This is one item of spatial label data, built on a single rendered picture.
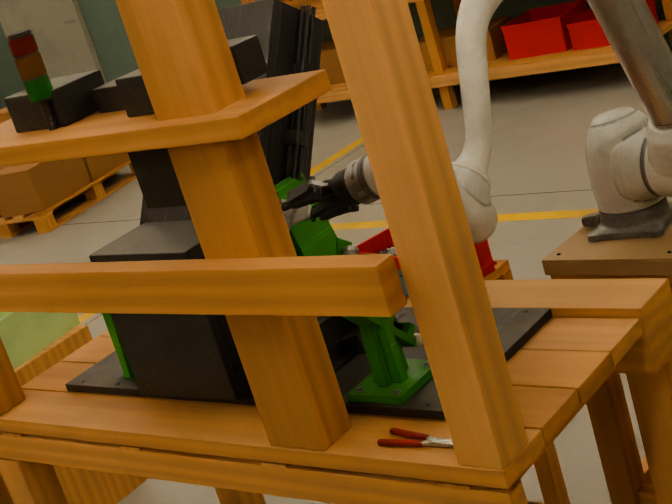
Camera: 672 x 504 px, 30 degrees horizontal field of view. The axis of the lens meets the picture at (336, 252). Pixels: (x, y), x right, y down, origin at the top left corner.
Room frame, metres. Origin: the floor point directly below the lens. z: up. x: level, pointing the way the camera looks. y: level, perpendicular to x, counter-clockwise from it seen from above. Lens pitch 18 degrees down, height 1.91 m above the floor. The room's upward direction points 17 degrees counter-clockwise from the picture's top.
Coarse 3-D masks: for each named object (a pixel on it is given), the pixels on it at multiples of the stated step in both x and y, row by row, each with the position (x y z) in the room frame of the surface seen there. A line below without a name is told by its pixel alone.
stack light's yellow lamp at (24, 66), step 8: (32, 56) 2.43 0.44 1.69; (40, 56) 2.44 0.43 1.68; (16, 64) 2.44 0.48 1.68; (24, 64) 2.42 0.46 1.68; (32, 64) 2.42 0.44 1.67; (40, 64) 2.43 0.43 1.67; (24, 72) 2.43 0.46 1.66; (32, 72) 2.42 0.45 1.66; (40, 72) 2.43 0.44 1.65; (24, 80) 2.43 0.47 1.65
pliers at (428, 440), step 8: (392, 432) 2.07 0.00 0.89; (400, 432) 2.06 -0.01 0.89; (408, 432) 2.04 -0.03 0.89; (416, 432) 2.03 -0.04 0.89; (384, 440) 2.04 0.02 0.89; (392, 440) 2.03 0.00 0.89; (400, 440) 2.02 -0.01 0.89; (408, 440) 2.01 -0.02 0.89; (416, 440) 2.00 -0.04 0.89; (424, 440) 2.00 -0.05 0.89; (432, 440) 1.99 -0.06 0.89; (440, 440) 1.98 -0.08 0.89; (448, 440) 1.97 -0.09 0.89
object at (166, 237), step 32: (160, 224) 2.66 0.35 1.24; (192, 224) 2.58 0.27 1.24; (96, 256) 2.58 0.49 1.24; (128, 256) 2.51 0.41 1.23; (160, 256) 2.44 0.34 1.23; (192, 256) 2.40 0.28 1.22; (128, 320) 2.56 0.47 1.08; (160, 320) 2.49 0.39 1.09; (192, 320) 2.42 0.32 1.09; (224, 320) 2.42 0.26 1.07; (128, 352) 2.58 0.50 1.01; (160, 352) 2.51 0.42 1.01; (192, 352) 2.45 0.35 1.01; (224, 352) 2.40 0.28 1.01; (160, 384) 2.54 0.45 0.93; (192, 384) 2.47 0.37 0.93; (224, 384) 2.40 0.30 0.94
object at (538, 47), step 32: (288, 0) 9.47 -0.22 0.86; (320, 0) 8.82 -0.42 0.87; (416, 0) 8.16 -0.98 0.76; (448, 32) 8.36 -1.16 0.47; (512, 32) 7.83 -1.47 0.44; (544, 32) 7.69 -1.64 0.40; (576, 32) 7.54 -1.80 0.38; (320, 64) 8.93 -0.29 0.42; (448, 64) 8.22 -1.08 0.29; (512, 64) 7.83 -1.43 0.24; (544, 64) 7.63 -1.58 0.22; (576, 64) 7.49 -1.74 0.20; (320, 96) 8.84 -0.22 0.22; (448, 96) 8.18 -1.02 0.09
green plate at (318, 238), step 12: (288, 180) 2.58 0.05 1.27; (300, 180) 2.60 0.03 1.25; (276, 192) 2.54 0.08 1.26; (312, 204) 2.59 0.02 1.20; (300, 228) 2.54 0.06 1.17; (312, 228) 2.56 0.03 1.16; (324, 228) 2.58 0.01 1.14; (300, 240) 2.52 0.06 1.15; (312, 240) 2.54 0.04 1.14; (324, 240) 2.56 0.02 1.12; (300, 252) 2.51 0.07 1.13; (312, 252) 2.53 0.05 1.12; (324, 252) 2.55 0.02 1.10
